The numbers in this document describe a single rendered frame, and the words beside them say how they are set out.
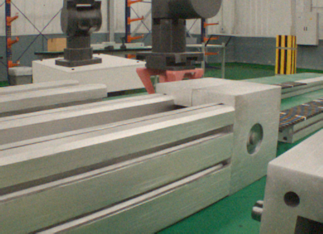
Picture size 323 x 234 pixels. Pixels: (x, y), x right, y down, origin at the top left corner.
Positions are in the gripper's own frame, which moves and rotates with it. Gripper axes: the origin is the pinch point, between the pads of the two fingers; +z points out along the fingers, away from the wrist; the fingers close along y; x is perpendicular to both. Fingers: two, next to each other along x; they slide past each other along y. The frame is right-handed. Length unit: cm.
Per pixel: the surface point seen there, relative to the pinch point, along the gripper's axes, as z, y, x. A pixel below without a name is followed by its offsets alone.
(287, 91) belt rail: 2.0, 1.6, 43.4
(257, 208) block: -2.5, 31.7, -24.7
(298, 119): -0.5, 21.2, 4.9
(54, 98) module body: -5.1, 4.8, -23.2
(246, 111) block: -5.1, 23.8, -13.9
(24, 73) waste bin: 36, -465, 147
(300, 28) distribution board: -53, -429, 1069
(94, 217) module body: -0.4, 23.0, -29.7
